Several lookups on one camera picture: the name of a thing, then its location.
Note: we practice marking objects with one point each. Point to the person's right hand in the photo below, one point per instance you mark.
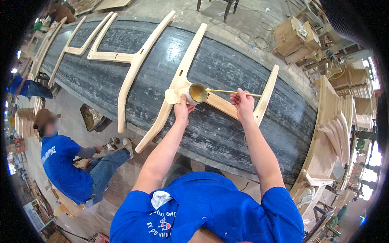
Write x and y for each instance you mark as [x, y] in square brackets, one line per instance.
[245, 106]

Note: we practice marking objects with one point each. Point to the person's left hand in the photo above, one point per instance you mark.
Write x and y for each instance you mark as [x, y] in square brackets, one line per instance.
[181, 110]

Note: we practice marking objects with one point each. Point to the person's right fingers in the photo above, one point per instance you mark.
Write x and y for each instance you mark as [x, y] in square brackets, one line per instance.
[238, 96]

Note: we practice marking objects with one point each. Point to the thin bamboo stick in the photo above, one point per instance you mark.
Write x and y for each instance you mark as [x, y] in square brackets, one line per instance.
[221, 91]

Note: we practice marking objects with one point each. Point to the white cup of glue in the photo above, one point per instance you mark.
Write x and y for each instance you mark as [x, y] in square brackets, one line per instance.
[197, 93]

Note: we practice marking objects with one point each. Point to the small flat wooden piece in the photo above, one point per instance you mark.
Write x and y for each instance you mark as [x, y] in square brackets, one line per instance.
[172, 95]

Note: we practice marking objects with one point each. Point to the wooden crate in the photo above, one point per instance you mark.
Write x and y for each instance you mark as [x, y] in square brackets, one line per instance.
[293, 39]

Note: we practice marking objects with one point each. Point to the dark chair legs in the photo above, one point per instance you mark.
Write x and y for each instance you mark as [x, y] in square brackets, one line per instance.
[228, 7]

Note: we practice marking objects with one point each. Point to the stack of curved wooden parts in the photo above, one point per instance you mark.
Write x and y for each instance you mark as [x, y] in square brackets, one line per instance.
[329, 142]

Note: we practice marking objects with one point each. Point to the person's body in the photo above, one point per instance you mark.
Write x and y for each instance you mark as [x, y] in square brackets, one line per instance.
[209, 209]

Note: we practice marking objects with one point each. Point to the stack of wooden slats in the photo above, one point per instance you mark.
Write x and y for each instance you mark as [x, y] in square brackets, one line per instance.
[361, 91]

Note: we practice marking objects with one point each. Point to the handheld power sander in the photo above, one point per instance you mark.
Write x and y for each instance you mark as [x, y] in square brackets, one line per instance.
[111, 143]

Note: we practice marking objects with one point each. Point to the rough wooden block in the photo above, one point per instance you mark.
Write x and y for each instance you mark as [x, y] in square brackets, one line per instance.
[92, 117]

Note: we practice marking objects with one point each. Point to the metal machine stand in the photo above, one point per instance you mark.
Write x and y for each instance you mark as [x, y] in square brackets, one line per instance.
[325, 221]

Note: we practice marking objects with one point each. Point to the wooden panels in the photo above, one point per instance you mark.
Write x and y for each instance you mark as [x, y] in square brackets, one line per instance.
[91, 4]

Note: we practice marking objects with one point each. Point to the wooden chair frame part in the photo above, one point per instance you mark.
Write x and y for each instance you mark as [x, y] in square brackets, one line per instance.
[133, 60]
[45, 50]
[182, 73]
[76, 50]

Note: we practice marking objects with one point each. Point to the low wooden furniture frame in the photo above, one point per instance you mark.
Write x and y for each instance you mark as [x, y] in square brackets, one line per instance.
[65, 203]

